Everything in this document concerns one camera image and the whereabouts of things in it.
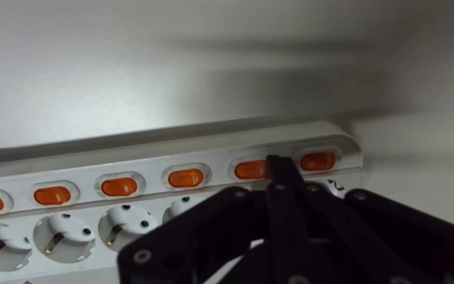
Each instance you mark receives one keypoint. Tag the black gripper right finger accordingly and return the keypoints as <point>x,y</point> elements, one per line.
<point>374,236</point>

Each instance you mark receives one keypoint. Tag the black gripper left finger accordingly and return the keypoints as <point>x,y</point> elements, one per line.
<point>221,230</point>

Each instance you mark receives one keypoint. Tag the white power strip orange switches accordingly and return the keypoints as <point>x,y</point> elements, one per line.
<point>148,157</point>

